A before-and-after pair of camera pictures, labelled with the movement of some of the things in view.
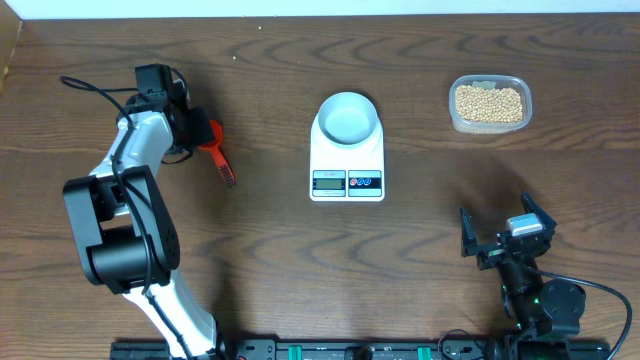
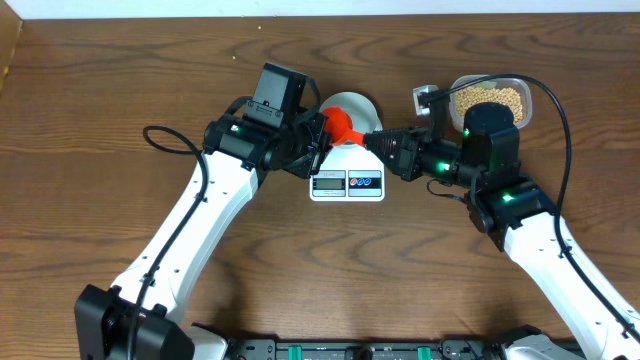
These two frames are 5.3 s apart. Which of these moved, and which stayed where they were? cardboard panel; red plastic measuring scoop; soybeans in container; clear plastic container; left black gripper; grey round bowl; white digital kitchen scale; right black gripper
Moved: left black gripper; right black gripper; red plastic measuring scoop
Stayed: clear plastic container; soybeans in container; white digital kitchen scale; grey round bowl; cardboard panel
